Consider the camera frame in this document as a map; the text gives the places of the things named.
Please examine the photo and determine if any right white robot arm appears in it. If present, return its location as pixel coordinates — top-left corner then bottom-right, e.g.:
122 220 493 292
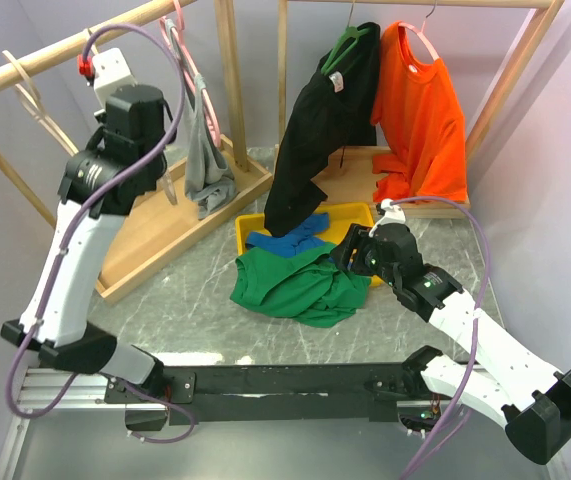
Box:
331 223 571 465

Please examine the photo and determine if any yellow plastic tray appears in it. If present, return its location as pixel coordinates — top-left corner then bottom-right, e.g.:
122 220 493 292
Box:
236 203 374 296

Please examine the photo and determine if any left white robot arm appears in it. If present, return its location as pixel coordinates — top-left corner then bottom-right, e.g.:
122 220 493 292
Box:
0 84 168 402

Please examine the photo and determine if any pink hanger rack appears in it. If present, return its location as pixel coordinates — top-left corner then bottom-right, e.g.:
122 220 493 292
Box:
399 0 440 61
159 0 222 148

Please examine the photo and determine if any green hanger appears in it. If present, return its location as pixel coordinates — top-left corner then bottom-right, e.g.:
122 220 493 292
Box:
320 1 371 75

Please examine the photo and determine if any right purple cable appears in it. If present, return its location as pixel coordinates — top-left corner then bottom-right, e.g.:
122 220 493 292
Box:
394 195 491 480

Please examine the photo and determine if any wooden hanger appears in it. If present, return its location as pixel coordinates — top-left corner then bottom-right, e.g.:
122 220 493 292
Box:
91 44 178 205
2 50 79 156

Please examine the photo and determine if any left wooden clothes rack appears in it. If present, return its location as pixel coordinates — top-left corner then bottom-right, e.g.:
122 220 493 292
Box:
0 1 273 303

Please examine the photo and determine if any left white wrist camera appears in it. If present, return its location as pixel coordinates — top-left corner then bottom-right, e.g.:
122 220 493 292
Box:
77 47 137 107

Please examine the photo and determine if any wooden clothes rack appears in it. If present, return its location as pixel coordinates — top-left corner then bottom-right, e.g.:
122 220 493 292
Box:
277 0 564 208
0 1 273 303

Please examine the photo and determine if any green tank top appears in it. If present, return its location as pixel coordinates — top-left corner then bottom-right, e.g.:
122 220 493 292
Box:
230 242 371 328

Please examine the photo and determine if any right wooden clothes rack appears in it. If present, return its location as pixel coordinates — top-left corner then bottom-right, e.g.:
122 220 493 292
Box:
277 0 564 208

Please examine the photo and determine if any pink hanger right rack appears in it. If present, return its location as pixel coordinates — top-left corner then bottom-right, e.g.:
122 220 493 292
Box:
399 0 440 61

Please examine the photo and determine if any pink hanger left rack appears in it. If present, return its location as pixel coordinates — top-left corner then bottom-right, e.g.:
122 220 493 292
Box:
159 0 222 148

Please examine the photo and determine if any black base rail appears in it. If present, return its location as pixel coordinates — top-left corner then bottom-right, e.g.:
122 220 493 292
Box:
103 360 471 432

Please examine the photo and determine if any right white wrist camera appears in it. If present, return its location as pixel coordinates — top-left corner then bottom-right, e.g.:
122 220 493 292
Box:
369 199 406 238

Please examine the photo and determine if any orange t-shirt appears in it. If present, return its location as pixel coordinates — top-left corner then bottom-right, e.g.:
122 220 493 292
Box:
370 22 467 203

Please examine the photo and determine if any grey tank top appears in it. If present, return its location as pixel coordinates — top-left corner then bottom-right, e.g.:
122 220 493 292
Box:
162 17 239 221

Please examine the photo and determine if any black t-shirt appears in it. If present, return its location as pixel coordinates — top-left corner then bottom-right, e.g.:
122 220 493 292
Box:
264 22 381 237

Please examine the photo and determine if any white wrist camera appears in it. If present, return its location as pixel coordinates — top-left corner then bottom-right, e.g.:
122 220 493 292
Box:
369 199 406 238
77 47 137 107

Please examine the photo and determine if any blue garment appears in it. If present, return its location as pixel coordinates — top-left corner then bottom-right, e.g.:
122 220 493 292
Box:
236 212 350 272

